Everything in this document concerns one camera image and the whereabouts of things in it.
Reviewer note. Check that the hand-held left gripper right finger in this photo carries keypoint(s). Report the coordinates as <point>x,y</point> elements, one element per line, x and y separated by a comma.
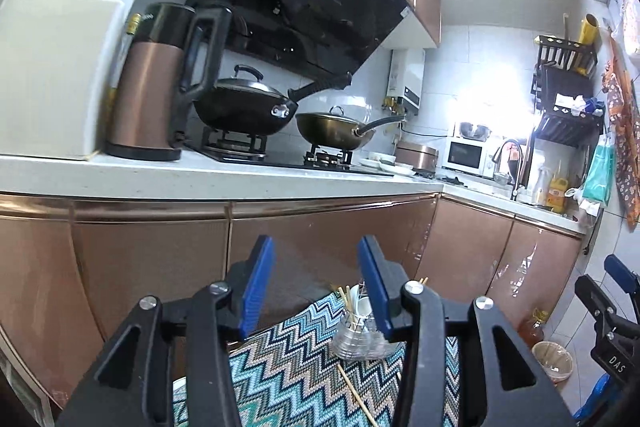
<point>376,292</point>

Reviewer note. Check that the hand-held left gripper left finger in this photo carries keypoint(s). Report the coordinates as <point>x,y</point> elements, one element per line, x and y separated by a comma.
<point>256,292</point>

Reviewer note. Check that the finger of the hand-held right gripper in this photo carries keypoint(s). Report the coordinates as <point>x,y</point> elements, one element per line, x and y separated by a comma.
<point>622,272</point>

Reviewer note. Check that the white plastic spoon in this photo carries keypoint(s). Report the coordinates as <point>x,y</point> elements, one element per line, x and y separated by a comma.
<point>354,296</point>

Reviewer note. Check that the clear plastic cup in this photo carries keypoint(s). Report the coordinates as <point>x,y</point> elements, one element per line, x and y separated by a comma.
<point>360,347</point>

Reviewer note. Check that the woven basket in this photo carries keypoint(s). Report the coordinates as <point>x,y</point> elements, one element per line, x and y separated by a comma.
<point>552,362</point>

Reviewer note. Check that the amber oil bottle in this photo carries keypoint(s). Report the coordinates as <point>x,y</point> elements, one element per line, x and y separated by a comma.
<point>532,329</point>

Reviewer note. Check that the zigzag knitted cloth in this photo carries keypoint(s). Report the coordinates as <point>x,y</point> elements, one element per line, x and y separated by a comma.
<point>300,372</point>

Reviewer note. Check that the yellow oil bottle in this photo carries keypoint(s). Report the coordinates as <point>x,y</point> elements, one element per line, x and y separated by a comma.
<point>557,197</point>

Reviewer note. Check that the white plates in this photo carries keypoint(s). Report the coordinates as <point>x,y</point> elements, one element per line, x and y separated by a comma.
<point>387,164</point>

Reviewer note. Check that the copper lower kitchen cabinet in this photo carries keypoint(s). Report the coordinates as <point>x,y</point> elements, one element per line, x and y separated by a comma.
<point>125,257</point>

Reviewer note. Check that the black gas stove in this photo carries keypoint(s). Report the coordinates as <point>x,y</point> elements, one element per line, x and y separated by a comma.
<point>280,157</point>

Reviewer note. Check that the copper rice cooker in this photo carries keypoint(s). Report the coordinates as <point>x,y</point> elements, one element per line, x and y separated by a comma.
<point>417,157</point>

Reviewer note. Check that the orange patterned apron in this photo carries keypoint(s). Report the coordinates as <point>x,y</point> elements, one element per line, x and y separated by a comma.
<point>625,122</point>

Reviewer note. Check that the chrome kitchen faucet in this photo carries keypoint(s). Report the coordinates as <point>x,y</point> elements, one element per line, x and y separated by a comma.
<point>515,162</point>

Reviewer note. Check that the white microwave oven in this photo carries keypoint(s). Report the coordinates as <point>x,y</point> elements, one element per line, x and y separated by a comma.
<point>467,157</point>

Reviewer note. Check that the golden wok with glass lid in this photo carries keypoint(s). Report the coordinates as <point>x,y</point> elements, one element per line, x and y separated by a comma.
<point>330,129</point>

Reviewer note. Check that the black wok with lid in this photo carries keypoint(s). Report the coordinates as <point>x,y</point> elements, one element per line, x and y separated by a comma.
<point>240,104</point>

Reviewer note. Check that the steel pot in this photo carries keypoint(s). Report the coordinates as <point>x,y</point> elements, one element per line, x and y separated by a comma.
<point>474,130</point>

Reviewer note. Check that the white gas water heater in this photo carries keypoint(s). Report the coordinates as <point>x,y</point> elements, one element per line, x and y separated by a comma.
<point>407,77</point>

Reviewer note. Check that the copper and black kettle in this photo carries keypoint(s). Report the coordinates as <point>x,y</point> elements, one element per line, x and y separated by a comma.
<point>150,82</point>

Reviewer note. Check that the yellow roll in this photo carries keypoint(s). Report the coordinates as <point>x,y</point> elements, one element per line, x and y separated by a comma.
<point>589,37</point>

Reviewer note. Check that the gold capped bottle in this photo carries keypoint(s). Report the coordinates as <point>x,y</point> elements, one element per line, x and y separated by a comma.
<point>133,24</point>

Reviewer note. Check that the large white appliance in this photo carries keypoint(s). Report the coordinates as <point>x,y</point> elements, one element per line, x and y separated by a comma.
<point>65,32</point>

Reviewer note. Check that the black wall shelf rack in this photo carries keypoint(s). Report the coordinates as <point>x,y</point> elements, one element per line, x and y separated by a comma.
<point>565,97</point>

